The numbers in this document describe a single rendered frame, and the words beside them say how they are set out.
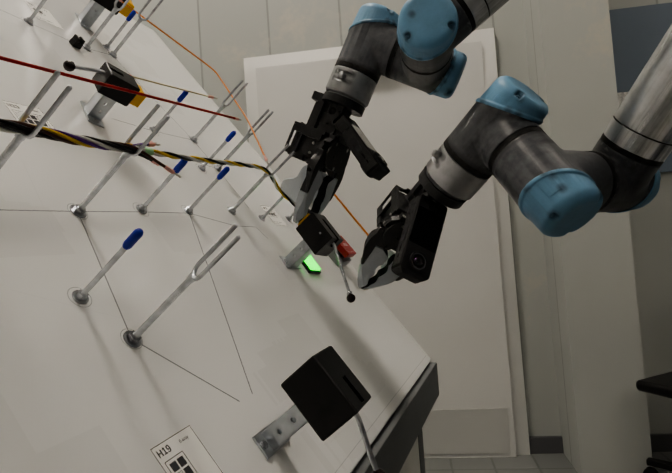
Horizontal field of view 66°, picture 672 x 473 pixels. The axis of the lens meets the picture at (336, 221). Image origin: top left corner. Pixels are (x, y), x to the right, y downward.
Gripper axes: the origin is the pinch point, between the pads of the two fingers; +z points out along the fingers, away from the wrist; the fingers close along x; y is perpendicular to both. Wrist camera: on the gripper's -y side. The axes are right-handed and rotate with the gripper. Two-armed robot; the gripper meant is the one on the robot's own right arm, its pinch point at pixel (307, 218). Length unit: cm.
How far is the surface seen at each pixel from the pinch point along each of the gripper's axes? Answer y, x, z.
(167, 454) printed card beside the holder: -20.4, 41.6, 17.3
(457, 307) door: 9, -194, 24
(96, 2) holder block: 49, 14, -20
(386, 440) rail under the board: -28.0, 8.8, 20.4
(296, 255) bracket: -1.3, 0.9, 6.1
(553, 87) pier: 6, -174, -88
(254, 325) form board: -10.6, 20.4, 12.7
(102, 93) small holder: 19.1, 28.6, -5.7
